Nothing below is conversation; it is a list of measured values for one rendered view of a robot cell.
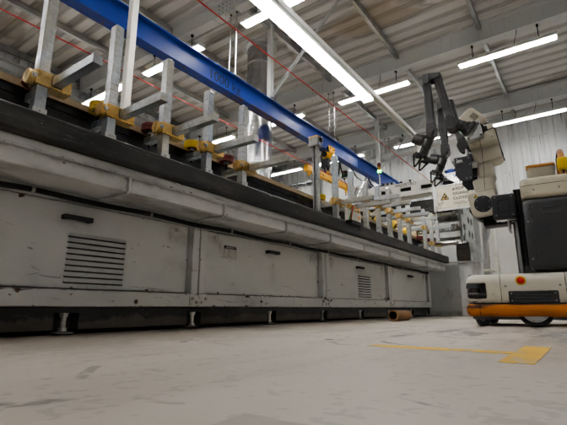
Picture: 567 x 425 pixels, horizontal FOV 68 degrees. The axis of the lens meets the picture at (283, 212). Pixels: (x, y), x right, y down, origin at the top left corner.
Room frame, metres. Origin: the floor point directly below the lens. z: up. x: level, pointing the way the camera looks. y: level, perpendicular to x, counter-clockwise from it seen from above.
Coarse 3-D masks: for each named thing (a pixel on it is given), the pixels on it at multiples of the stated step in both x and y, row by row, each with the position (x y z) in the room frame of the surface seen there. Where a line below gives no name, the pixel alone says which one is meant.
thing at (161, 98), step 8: (152, 96) 1.35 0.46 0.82; (160, 96) 1.32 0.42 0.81; (136, 104) 1.40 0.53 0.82; (144, 104) 1.37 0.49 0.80; (152, 104) 1.36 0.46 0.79; (160, 104) 1.36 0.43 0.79; (120, 112) 1.46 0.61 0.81; (128, 112) 1.43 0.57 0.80; (136, 112) 1.42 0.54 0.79; (96, 128) 1.56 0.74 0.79
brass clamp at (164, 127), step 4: (156, 124) 1.62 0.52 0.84; (160, 124) 1.61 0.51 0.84; (164, 124) 1.63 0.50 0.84; (168, 124) 1.65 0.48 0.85; (152, 128) 1.63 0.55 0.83; (156, 128) 1.62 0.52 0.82; (160, 128) 1.62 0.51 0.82; (164, 128) 1.63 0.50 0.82; (168, 128) 1.65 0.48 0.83; (172, 128) 1.66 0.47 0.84; (156, 132) 1.63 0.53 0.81; (160, 132) 1.63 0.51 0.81; (164, 132) 1.63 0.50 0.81; (168, 132) 1.65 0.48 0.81; (172, 136) 1.67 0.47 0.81; (176, 136) 1.68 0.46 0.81; (180, 136) 1.70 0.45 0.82; (172, 140) 1.71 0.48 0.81; (176, 140) 1.71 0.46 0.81; (180, 140) 1.71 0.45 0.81
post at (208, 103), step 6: (210, 90) 1.85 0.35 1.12; (204, 96) 1.86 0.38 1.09; (210, 96) 1.85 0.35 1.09; (204, 102) 1.85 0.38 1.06; (210, 102) 1.85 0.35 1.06; (204, 108) 1.85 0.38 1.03; (210, 108) 1.85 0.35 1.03; (204, 114) 1.85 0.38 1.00; (204, 126) 1.85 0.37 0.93; (210, 126) 1.85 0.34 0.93; (204, 132) 1.85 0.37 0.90; (210, 132) 1.85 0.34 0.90; (204, 138) 1.85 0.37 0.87; (210, 138) 1.86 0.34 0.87; (204, 156) 1.85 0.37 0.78; (210, 156) 1.86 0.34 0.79; (204, 162) 1.84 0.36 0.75; (210, 162) 1.86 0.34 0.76; (210, 168) 1.86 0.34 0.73
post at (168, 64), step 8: (168, 64) 1.64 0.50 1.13; (168, 72) 1.64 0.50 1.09; (168, 80) 1.64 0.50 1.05; (168, 88) 1.64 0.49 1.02; (168, 96) 1.65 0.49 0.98; (168, 104) 1.65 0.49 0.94; (160, 112) 1.65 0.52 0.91; (168, 112) 1.65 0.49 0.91; (160, 120) 1.65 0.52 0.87; (168, 120) 1.65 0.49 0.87; (160, 136) 1.64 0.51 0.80; (168, 136) 1.66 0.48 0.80; (160, 144) 1.64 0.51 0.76; (168, 144) 1.66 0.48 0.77; (168, 152) 1.66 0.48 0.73
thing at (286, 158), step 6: (282, 156) 1.95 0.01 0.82; (288, 156) 1.94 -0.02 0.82; (258, 162) 2.03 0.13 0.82; (264, 162) 2.01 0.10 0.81; (270, 162) 1.99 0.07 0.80; (276, 162) 1.97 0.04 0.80; (282, 162) 1.96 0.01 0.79; (288, 162) 1.96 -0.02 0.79; (252, 168) 2.06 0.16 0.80; (258, 168) 2.04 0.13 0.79; (264, 168) 2.04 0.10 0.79; (222, 174) 2.18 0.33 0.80; (228, 174) 2.16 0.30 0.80; (234, 174) 2.14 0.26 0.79
